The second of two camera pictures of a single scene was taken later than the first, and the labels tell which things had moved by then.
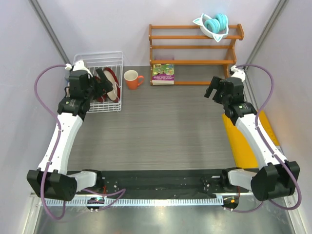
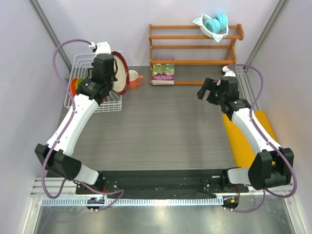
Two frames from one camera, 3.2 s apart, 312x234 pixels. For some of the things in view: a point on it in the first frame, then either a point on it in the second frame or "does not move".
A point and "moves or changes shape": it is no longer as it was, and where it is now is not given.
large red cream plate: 113,96 moves or changes shape
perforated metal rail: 51,202 does not move
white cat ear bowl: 201,21 does not move
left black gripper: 105,86 → 114,79
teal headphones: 218,25 does not move
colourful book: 163,74 does not move
